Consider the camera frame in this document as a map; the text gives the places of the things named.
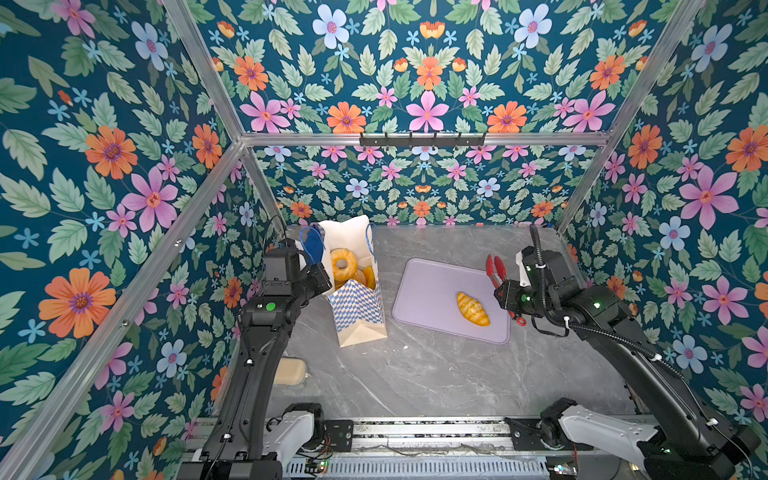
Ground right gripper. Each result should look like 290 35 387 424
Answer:
490 278 555 322

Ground ring pretzel bread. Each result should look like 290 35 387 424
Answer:
330 248 358 284

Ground red silicone tongs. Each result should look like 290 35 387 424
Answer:
485 254 527 327

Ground round sugared bread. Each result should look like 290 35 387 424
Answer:
353 269 367 286

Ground blue checkered paper bag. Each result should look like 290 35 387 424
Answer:
318 215 387 347

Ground lilac plastic tray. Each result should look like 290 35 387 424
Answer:
392 258 510 345

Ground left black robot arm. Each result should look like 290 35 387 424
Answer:
177 265 332 479

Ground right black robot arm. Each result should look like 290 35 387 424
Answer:
486 243 761 479

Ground beige long bread loaf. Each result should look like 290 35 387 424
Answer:
273 357 308 386

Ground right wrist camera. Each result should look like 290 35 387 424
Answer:
515 251 536 287

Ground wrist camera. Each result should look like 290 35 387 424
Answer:
263 246 301 283
515 251 536 287

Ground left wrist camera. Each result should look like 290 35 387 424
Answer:
263 246 301 283

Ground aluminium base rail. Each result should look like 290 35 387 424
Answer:
185 415 661 457

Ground black hook rail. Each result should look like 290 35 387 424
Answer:
358 132 487 149

